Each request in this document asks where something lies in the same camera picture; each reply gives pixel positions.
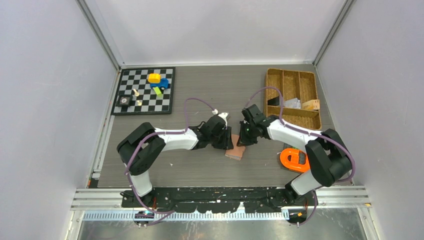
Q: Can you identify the pink leather card holder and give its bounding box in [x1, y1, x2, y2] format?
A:
[225, 134, 246, 161]

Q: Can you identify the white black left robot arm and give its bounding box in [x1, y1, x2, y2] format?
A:
[116, 110, 234, 207]

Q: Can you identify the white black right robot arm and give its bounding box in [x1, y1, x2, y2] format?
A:
[237, 104, 355, 205]

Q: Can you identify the grey card with stripe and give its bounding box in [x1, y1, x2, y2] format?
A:
[284, 98, 302, 109]

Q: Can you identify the tan card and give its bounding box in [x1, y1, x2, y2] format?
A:
[301, 99, 320, 111]

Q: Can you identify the woven bamboo organizer tray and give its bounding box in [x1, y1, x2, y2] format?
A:
[263, 68, 322, 130]

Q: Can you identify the orange horseshoe toy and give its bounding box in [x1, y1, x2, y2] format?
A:
[279, 148, 310, 173]

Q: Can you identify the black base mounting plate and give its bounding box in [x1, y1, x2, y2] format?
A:
[120, 186, 315, 214]

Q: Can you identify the green toy block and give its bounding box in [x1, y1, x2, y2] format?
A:
[153, 87, 163, 97]

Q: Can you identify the blue toy car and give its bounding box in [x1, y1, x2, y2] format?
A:
[150, 78, 169, 91]

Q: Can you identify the yellow toy block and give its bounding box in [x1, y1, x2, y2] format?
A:
[147, 73, 162, 84]

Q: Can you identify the white chess pawn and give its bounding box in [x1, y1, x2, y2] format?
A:
[132, 88, 140, 97]

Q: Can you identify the black white chessboard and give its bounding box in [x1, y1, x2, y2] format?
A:
[111, 67, 176, 116]

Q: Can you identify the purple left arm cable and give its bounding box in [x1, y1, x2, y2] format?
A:
[123, 97, 220, 227]

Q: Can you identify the aluminium frame rail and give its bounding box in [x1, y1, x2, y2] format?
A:
[71, 186, 372, 221]

